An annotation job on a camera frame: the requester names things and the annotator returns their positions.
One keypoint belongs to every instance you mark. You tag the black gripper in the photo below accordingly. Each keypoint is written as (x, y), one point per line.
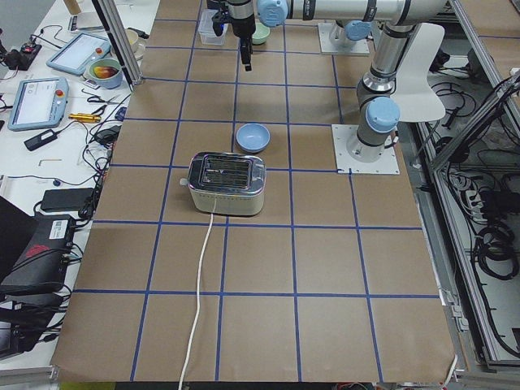
(242, 22)

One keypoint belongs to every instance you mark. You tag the green bowl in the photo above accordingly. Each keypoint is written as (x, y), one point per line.
(261, 34)

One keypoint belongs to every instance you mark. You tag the clear plastic container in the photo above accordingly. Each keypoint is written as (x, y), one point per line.
(206, 31)

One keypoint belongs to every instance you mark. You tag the blue bowl with fruit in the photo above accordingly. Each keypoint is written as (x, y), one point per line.
(106, 72)

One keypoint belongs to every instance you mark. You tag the white kitchen scale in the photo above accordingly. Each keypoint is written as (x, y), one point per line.
(84, 22)

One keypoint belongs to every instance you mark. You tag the cream bowl with lemon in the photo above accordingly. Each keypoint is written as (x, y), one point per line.
(137, 43)

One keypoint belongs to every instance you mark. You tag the black scissors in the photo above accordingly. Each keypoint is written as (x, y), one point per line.
(104, 103)

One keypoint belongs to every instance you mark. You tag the upper teach pendant tablet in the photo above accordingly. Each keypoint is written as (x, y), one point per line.
(74, 57)

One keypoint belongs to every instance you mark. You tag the teach pendant tablet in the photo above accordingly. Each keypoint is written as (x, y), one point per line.
(74, 57)
(39, 103)

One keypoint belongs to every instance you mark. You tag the lower teach pendant tablet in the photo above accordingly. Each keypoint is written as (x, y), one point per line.
(39, 103)

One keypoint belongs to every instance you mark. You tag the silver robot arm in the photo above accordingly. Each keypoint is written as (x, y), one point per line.
(274, 13)
(379, 114)

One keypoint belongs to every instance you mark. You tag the black laptop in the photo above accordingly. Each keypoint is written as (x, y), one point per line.
(33, 250)

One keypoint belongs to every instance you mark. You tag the yellow screwdriver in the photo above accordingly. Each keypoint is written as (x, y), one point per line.
(85, 118)

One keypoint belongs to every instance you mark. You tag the cream silver toaster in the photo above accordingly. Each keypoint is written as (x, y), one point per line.
(226, 183)

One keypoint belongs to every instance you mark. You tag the black power adapter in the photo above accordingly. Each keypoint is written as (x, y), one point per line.
(40, 140)

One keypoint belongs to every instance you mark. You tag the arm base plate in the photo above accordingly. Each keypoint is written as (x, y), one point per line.
(350, 39)
(353, 157)

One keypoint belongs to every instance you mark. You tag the white chair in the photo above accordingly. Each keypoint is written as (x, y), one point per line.
(414, 96)

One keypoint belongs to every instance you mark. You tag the aluminium frame post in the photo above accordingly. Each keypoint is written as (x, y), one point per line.
(108, 14)

